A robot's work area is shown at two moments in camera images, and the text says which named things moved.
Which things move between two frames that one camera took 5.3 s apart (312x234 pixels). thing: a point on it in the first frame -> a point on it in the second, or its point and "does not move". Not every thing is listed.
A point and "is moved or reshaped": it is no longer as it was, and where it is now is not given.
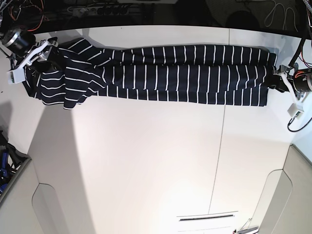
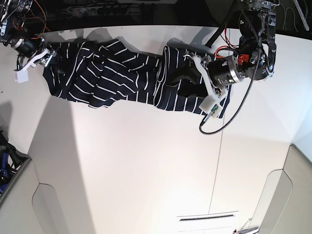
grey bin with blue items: x=12 y=163 does not move
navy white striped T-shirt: x=81 y=70 is moved or reshaped
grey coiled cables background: x=285 y=16 does not move
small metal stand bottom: x=245 y=229 does not move
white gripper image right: x=276 y=81 -> x=194 y=71
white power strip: x=122 y=10 does not move
